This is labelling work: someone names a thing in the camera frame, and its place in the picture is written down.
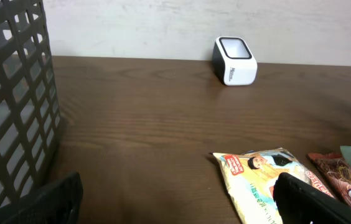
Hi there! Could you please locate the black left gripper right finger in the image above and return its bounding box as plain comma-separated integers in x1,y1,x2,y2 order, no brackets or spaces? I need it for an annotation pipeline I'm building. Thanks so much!
273,172,351,224

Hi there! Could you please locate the white snack bag red label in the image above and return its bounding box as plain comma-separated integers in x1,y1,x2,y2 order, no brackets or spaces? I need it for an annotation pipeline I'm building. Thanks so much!
212,147,332,224

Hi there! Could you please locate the white barcode scanner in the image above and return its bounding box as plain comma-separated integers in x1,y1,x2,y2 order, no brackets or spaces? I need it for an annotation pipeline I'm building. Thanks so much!
212,36,258,86

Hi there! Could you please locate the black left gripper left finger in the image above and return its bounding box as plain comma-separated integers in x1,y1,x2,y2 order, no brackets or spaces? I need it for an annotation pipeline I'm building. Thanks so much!
0,172,83,224

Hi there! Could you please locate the brown chocolate bar wrapper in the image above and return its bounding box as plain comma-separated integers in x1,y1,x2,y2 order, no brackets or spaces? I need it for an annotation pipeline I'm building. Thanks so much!
307,152,351,207

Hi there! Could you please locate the grey plastic shopping basket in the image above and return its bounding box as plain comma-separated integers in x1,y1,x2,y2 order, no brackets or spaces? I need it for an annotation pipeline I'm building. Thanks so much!
0,0,60,208

